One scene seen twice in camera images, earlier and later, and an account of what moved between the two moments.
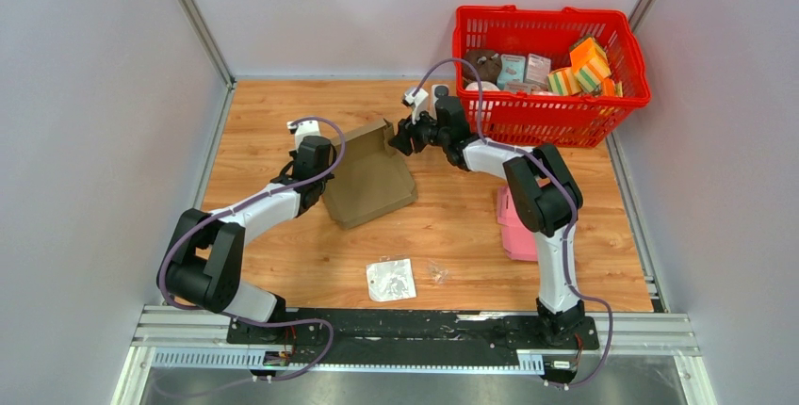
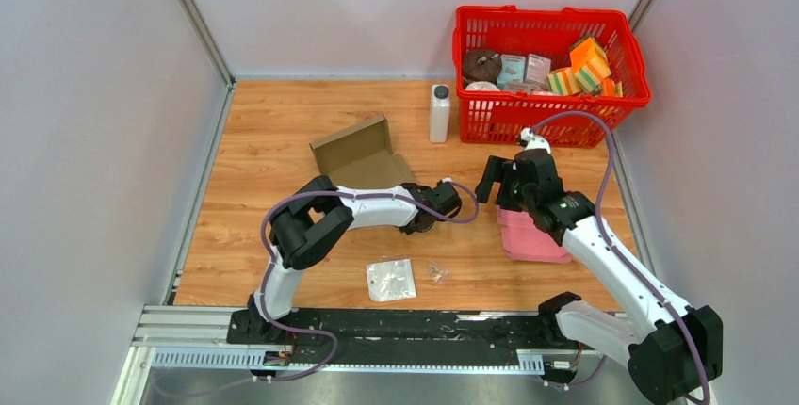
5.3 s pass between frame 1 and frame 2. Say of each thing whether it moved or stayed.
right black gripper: moved
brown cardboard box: stayed
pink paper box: stayed
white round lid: stayed
